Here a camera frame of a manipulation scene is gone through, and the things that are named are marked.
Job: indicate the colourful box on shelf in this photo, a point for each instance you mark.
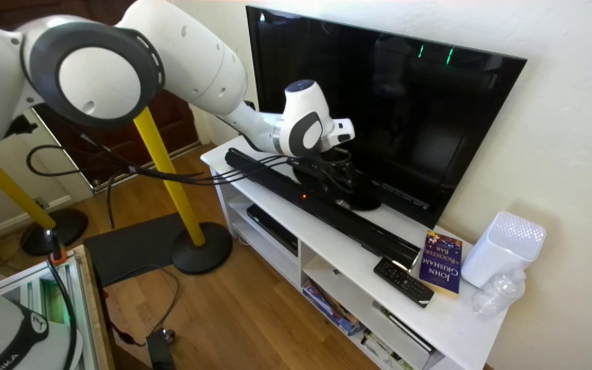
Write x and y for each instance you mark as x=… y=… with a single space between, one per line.
x=331 y=310

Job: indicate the black round stanchion base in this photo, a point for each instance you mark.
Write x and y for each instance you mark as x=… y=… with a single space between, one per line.
x=201 y=260

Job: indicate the dark floor mat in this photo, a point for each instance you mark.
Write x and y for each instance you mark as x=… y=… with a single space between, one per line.
x=134 y=249

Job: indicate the white TV stand cabinet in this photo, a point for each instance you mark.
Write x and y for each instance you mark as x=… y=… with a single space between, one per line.
x=398 y=333

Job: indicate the white ribbed container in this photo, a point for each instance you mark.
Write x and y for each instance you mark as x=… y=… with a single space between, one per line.
x=507 y=243

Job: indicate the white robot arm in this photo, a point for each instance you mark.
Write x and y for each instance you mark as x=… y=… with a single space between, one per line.
x=103 y=74

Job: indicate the clear plastic bottle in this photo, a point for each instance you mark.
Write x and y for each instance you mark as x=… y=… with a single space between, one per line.
x=501 y=293

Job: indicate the yellow stanchion post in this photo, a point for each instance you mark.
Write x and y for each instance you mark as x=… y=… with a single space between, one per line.
x=152 y=141
x=25 y=203

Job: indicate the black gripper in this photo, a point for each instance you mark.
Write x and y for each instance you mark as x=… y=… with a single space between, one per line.
x=327 y=174

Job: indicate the black remote control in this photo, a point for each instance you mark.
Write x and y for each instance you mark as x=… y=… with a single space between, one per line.
x=404 y=282

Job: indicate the black flat screen television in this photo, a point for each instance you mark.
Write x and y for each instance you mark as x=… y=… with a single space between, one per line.
x=420 y=108

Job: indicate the black media player box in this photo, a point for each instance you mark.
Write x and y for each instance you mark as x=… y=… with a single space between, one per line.
x=274 y=228

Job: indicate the purple paperback book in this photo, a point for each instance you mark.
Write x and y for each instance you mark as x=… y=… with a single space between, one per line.
x=441 y=262

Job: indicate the long black soundbar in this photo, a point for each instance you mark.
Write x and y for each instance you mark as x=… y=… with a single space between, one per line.
x=369 y=235

